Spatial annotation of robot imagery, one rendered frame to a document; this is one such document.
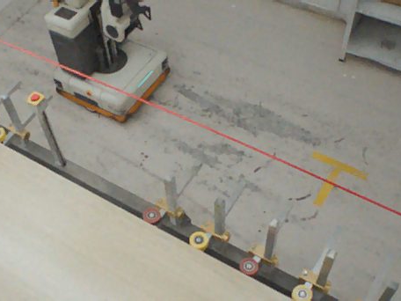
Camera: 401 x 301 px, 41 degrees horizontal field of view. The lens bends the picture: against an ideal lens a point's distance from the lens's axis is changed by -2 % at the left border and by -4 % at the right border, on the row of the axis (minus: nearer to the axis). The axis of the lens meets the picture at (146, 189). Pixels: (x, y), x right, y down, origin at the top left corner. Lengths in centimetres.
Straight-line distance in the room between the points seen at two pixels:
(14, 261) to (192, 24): 289
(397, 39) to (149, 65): 192
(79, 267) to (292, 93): 236
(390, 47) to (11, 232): 312
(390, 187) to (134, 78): 189
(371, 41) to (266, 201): 161
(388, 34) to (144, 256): 290
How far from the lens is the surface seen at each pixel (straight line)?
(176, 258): 237
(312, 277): 241
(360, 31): 457
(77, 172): 295
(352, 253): 348
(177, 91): 419
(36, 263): 249
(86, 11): 374
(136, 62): 405
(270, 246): 232
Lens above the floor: 302
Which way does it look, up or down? 56 degrees down
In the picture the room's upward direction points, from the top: 12 degrees counter-clockwise
